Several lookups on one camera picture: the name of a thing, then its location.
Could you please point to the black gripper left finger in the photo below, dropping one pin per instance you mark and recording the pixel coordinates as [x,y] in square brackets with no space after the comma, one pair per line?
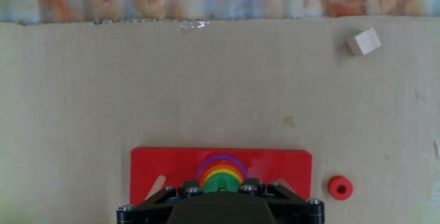
[151,207]

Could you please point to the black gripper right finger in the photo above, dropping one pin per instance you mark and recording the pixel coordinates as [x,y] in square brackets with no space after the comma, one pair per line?
[295,207]

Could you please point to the red Hanoi base with pegs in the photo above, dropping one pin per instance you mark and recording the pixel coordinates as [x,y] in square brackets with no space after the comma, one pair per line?
[158,164]

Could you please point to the brown cardboard sheet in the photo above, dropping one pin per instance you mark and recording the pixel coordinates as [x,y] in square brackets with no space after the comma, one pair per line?
[172,86]

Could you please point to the small wooden cube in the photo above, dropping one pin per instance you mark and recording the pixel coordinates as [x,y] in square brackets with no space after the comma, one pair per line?
[363,42]

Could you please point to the marble pattern plastic mat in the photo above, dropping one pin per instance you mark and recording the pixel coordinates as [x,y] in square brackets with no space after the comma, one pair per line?
[137,7]

